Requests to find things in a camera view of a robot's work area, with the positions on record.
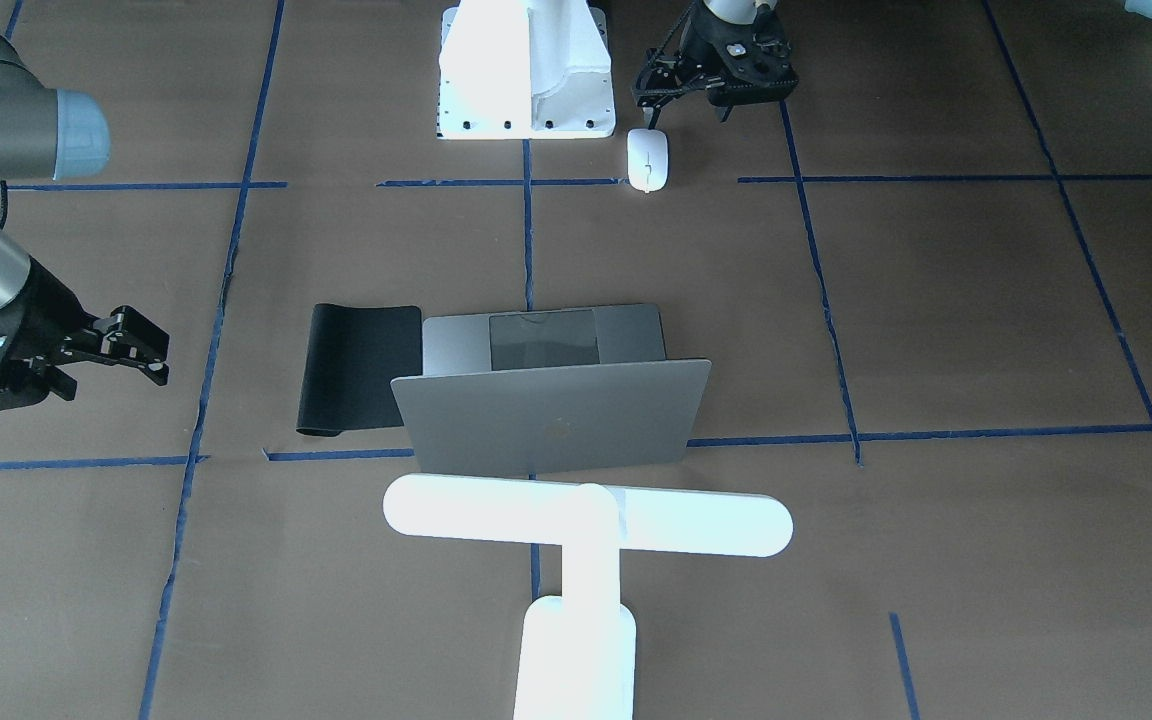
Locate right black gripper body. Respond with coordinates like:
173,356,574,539
0,263,101,414

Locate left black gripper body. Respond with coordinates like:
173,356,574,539
681,10,799,106

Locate white wireless mouse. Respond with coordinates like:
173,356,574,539
626,128,669,194

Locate dark grey mouse pad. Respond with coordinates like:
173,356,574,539
296,304,422,437

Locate grey laptop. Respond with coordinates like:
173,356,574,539
391,304,712,477

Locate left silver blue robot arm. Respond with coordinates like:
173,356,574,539
632,1,799,129

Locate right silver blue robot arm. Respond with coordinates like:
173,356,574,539
0,31,170,414

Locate white desk lamp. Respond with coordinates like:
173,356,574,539
382,473,794,719

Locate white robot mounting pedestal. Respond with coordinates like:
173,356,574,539
435,1,616,141

